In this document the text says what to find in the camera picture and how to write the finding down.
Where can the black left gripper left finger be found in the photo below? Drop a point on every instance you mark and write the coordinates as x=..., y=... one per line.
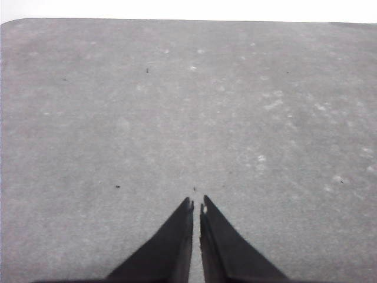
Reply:
x=168, y=253

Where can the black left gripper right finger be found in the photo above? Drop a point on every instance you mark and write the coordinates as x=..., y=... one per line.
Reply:
x=226, y=253

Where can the grey table cloth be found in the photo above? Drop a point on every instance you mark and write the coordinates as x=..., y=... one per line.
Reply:
x=117, y=103

